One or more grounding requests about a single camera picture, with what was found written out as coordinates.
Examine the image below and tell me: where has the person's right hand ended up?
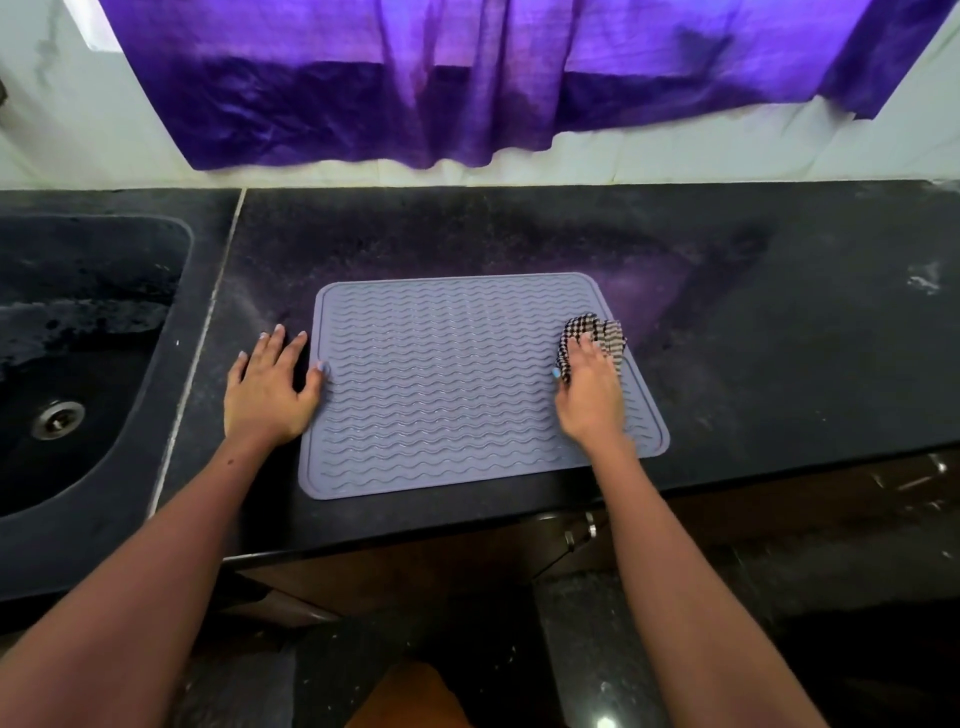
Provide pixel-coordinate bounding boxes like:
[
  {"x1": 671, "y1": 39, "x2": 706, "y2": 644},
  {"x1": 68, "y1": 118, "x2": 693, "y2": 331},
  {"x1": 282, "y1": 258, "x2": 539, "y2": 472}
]
[{"x1": 552, "y1": 333, "x2": 628, "y2": 454}]

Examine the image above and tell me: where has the person's left hand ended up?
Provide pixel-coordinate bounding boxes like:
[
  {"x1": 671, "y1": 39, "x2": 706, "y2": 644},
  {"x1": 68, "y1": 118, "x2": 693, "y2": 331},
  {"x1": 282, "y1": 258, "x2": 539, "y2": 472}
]
[{"x1": 222, "y1": 324, "x2": 328, "y2": 453}]

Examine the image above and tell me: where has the black white checked cloth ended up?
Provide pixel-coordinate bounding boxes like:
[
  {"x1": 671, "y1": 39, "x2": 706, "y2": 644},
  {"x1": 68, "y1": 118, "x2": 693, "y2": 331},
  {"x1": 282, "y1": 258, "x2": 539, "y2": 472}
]
[{"x1": 555, "y1": 312, "x2": 629, "y2": 386}]

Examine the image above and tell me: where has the grey ribbed silicone mat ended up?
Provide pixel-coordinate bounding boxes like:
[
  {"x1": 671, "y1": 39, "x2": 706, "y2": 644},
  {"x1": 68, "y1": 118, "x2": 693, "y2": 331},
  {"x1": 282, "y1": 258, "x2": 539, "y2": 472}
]
[{"x1": 297, "y1": 272, "x2": 672, "y2": 502}]

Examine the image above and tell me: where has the person's left forearm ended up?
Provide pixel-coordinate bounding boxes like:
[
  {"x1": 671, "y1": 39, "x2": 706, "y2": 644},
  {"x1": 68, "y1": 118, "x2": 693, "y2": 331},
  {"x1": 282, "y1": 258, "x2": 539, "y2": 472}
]
[{"x1": 0, "y1": 433, "x2": 285, "y2": 728}]

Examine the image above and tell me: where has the person's right forearm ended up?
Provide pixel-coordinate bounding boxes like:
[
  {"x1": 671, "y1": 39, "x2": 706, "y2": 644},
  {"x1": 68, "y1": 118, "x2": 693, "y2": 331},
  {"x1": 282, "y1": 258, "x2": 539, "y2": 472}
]
[{"x1": 588, "y1": 437, "x2": 831, "y2": 728}]

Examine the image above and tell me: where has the black stone sink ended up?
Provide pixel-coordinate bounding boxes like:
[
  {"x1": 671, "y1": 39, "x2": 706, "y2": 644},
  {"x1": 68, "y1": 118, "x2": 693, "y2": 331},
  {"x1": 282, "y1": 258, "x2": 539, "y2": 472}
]
[{"x1": 0, "y1": 213, "x2": 195, "y2": 520}]

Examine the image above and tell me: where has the metal sink drain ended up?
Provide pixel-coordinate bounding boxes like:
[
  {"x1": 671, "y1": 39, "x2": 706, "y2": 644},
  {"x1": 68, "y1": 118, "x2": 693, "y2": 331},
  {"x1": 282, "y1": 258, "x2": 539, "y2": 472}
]
[{"x1": 30, "y1": 399, "x2": 87, "y2": 442}]

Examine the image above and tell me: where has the brown wooden cabinet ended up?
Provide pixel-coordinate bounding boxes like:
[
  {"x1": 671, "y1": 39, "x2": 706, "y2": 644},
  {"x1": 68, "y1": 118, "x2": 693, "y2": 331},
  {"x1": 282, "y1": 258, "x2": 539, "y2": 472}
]
[{"x1": 225, "y1": 448, "x2": 960, "y2": 627}]

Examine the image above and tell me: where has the purple curtain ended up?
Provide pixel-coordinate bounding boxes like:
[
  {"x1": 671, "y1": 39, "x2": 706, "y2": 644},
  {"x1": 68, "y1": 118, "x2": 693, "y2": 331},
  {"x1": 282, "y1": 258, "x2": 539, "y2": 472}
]
[{"x1": 97, "y1": 0, "x2": 960, "y2": 173}]

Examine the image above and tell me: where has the person's orange garment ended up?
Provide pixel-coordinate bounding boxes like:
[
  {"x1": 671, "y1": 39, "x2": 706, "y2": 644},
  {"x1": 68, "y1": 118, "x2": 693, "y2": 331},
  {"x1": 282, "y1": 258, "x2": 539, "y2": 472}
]
[{"x1": 365, "y1": 663, "x2": 473, "y2": 728}]

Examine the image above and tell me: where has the metal cabinet handle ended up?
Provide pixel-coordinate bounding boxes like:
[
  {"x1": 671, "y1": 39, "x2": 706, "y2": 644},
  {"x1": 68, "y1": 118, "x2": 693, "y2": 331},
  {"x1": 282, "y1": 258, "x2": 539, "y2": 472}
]
[
  {"x1": 562, "y1": 511, "x2": 600, "y2": 554},
  {"x1": 868, "y1": 452, "x2": 951, "y2": 498}
]

